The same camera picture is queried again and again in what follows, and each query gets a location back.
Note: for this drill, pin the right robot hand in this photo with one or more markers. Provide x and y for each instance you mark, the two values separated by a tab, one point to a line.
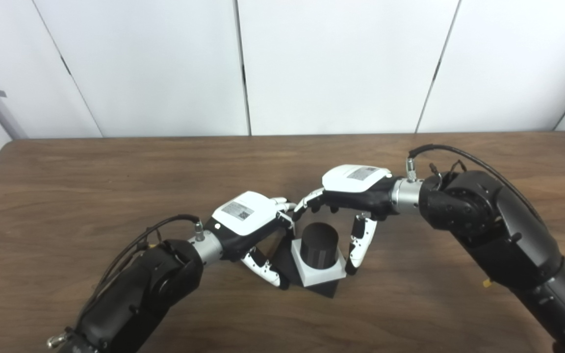
356	181

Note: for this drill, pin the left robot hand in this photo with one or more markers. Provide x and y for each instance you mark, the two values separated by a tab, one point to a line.
243	213

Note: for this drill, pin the black cylindrical peg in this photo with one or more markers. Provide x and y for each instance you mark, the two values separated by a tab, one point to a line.
319	245

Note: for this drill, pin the white square piece with hole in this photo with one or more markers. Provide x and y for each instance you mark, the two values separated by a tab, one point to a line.
319	277

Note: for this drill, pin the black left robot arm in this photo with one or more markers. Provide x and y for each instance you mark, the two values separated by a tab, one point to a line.
135	299

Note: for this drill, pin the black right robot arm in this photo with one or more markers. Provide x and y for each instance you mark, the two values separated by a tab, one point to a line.
508	235

